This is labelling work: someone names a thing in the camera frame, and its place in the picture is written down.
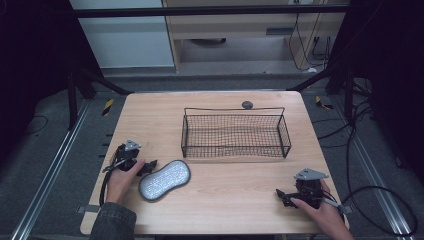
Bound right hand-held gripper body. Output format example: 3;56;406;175
291;167;330;210

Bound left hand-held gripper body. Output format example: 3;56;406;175
114;139;143;173

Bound grey sparkly eye mask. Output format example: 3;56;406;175
137;159;192;203

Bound person's left hand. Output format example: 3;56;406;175
105;158;146;205

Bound person's right hand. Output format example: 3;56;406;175
289;179;352;235

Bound yellow black tape strip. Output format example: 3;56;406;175
101;98;115;117
314;95;335;111

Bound black metal stand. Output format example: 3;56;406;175
65;64;135;132
286;61;356;122

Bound white cabinet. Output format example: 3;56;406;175
69;0;176;70

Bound black curtain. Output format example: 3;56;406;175
324;0;424;184
0;0;104;164

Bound black horizontal bar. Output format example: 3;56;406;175
71;3;350;19

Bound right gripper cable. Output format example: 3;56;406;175
321;191;348;223

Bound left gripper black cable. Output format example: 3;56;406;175
98;159;128;207

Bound black floor cables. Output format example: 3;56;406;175
311;98;378;150

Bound aluminium floor rail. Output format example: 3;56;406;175
9;99;92;240
332;95;415;240

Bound black wire basket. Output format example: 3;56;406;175
180;106;293;159

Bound thin black floor cable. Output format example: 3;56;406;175
22;114;50;136

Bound black looped floor cable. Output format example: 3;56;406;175
341;185;419;238

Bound black cables under desk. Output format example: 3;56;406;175
287;0;335;73

